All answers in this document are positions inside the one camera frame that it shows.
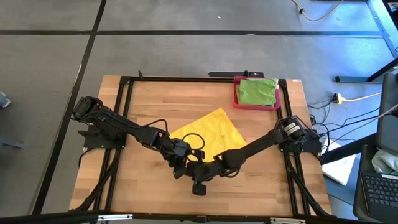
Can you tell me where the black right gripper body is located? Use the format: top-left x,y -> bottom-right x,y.
198,161 -> 223,184

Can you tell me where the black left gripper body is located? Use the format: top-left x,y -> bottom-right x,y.
164,141 -> 191,166

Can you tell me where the yellow microfiber towel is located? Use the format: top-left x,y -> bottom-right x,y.
169,107 -> 249,164

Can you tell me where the bright green microfiber towel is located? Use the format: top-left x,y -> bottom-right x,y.
236,77 -> 278,107

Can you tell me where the pink plastic bin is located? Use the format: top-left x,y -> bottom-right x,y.
233,75 -> 282,112

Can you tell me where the white flat box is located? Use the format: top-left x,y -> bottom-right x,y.
321,138 -> 358,187

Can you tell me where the black rig beam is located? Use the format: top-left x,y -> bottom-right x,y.
0,210 -> 398,224

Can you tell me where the dark floor object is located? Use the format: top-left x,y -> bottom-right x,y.
0,139 -> 25,150

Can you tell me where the dark laptop with keyboard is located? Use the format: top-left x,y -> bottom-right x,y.
353,144 -> 398,224

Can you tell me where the grey-blue desk foot bar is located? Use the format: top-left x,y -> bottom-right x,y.
335,75 -> 384,84

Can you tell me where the pale crumpled cloth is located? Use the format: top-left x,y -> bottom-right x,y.
371,148 -> 398,175

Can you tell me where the grey shoe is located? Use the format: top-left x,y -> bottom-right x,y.
0,91 -> 12,109

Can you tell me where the grey panel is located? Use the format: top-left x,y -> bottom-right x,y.
374,73 -> 398,154

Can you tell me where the black desk leg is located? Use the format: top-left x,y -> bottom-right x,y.
368,57 -> 398,83

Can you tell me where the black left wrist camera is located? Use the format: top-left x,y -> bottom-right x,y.
172,139 -> 192,153

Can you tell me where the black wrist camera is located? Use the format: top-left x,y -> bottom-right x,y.
192,181 -> 208,197
172,139 -> 192,153

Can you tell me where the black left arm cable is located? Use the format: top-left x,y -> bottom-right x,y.
146,119 -> 206,152

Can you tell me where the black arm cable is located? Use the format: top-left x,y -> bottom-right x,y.
146,119 -> 206,152
217,166 -> 244,179

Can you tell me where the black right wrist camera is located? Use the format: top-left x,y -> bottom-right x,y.
192,181 -> 208,197

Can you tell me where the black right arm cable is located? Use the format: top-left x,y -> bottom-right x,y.
217,166 -> 244,179

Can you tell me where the black aluminium table frame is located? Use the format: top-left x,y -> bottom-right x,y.
70,74 -> 335,218

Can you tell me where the silver metal bracket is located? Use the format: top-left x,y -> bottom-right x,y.
269,217 -> 307,224
97,213 -> 134,222

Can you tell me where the grey cable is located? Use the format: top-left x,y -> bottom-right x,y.
326,104 -> 398,147

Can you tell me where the white power cord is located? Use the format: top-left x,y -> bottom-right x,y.
341,91 -> 382,103

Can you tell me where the yellow extension cable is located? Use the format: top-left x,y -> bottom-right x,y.
291,0 -> 345,22

